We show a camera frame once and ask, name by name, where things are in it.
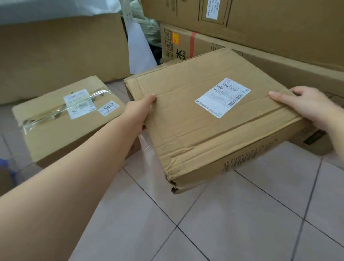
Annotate person's right hand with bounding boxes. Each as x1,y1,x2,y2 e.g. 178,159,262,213
269,86,341,134

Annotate person's left hand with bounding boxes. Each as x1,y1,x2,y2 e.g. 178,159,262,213
125,94,157,134

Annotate person's left forearm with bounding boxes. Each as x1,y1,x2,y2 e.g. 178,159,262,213
0,105,142,261

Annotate person's right forearm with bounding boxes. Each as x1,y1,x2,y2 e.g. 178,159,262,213
322,107,344,168

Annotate long cardboard box dark label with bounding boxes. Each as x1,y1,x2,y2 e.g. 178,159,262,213
232,49,344,156

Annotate white plastic sheet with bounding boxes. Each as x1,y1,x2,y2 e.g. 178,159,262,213
127,16,158,75

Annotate green plastic bag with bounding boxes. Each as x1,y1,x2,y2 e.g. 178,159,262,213
133,12,163,53

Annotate large cardboard box black outlines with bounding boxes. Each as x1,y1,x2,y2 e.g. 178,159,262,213
141,0,344,72

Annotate cardboard box with red stripe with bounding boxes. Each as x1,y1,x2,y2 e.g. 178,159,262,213
160,23,344,73

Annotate small taped cardboard box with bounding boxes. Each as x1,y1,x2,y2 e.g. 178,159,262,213
12,75,141,169

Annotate white perforated strip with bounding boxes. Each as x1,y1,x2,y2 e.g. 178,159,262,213
119,0,135,22

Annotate large plain cardboard box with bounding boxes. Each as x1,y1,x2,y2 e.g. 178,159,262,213
0,12,131,105

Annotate white foam sheet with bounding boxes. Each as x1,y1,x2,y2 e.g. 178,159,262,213
0,0,122,25

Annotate blue plastic object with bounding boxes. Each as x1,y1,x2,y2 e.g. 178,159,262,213
0,159,17,186

